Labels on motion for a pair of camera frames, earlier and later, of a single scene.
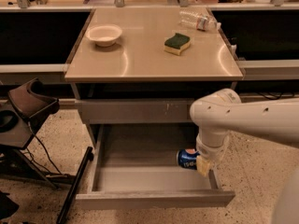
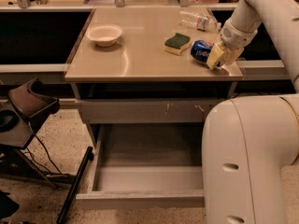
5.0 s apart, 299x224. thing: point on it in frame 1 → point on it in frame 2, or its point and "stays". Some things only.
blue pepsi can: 187,158 → 201,50
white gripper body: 214,153 → 235,38
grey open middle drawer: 135,166 stays
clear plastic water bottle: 198,19 stays
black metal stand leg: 88,157 stays
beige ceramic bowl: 104,35 stays
